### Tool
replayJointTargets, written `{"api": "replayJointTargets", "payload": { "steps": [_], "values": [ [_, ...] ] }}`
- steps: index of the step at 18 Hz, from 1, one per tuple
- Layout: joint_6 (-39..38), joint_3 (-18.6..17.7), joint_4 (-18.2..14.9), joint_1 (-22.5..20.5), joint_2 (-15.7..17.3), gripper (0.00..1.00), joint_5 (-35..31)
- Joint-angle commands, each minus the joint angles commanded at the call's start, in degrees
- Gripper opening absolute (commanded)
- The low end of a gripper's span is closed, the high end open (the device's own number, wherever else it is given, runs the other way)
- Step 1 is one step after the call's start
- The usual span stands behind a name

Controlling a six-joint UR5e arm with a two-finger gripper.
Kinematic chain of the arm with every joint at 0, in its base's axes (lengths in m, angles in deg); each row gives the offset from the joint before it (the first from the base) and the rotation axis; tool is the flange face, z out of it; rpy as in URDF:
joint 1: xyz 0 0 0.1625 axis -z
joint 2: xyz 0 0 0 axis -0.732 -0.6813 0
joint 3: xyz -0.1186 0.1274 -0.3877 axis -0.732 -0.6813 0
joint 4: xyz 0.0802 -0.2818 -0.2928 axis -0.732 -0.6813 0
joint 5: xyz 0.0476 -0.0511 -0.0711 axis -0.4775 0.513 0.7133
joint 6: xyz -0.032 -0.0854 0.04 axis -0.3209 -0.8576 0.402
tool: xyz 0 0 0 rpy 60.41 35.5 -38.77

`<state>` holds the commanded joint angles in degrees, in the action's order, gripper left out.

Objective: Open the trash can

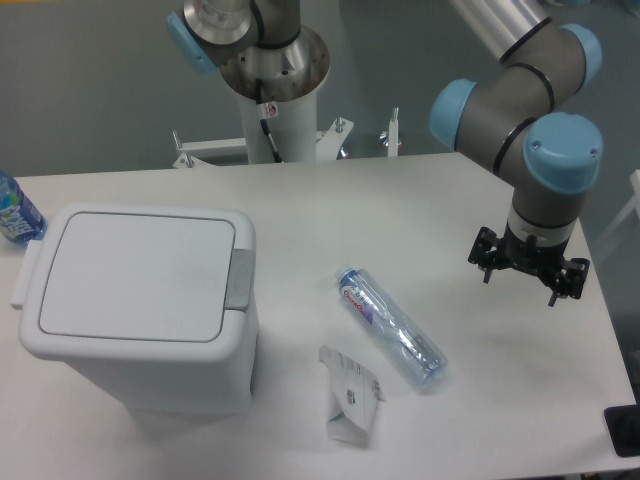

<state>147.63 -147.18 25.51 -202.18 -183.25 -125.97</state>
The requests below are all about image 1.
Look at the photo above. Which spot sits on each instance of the white frame at right edge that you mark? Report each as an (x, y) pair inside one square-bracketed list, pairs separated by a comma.
[(622, 224)]

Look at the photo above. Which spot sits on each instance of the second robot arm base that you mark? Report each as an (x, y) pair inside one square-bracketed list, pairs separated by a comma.
[(261, 48)]

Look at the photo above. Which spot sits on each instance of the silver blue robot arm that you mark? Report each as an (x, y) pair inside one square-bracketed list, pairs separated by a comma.
[(515, 130)]

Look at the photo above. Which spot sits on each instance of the crumpled white paper carton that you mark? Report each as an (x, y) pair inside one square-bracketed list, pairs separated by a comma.
[(356, 392)]

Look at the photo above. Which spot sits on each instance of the white trash can lid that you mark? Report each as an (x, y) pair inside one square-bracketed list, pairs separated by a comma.
[(138, 277)]

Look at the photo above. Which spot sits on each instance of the clear empty plastic bottle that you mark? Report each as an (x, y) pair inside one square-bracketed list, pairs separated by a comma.
[(409, 346)]

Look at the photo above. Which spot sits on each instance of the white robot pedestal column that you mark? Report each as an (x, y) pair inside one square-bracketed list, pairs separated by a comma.
[(273, 132)]

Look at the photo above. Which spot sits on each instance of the blue labelled water bottle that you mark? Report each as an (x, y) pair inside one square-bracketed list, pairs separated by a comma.
[(21, 221)]

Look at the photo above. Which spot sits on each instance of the black device at table edge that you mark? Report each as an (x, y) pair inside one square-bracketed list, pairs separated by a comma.
[(623, 426)]

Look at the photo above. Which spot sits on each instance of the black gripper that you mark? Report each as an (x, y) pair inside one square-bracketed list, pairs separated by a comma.
[(534, 251)]

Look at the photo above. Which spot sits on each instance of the white plastic trash can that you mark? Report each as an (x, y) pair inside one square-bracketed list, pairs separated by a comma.
[(212, 377)]

